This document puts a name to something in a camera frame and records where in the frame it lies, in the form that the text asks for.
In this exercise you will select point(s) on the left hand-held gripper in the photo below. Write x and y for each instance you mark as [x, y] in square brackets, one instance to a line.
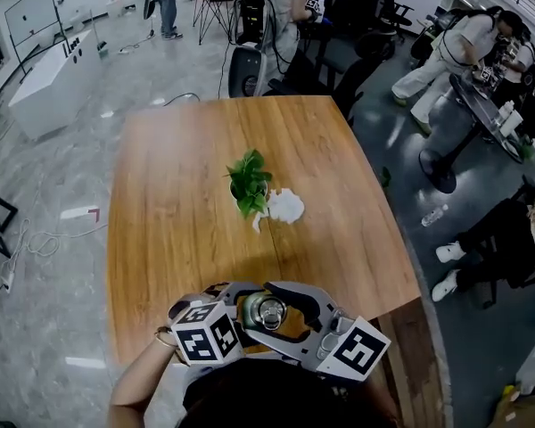
[203, 341]

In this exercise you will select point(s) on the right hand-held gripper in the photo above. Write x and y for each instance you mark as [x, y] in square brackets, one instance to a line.
[354, 348]

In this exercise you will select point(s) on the person's left forearm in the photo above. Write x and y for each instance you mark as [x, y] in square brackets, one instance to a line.
[138, 381]

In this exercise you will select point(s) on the person's dark shirt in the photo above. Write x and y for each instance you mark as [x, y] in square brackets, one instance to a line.
[285, 399]

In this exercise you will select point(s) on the crumpled white tissue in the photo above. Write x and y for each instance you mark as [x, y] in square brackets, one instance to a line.
[287, 205]

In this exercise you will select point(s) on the green plant in white pot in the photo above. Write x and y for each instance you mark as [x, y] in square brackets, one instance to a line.
[249, 185]

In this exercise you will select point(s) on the green leaf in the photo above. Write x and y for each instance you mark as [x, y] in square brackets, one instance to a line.
[386, 177]

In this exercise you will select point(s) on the clear plastic water bottle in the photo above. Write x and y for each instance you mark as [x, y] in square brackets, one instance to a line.
[434, 216]

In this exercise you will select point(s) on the black office chair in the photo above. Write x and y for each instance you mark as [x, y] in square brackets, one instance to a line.
[321, 76]
[374, 20]

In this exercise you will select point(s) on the cardboard box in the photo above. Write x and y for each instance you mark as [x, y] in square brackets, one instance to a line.
[524, 410]

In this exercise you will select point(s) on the white block cabinet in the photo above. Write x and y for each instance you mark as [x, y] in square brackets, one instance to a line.
[53, 87]

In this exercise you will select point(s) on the white bottle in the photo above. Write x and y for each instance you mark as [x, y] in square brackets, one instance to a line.
[510, 120]

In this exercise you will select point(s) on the whiteboard on black stand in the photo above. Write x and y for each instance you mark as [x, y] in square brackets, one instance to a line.
[29, 13]

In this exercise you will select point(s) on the black metal frame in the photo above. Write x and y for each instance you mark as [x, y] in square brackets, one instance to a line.
[0, 221]

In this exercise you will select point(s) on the black round pedestal table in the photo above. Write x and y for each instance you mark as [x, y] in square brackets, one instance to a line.
[474, 105]

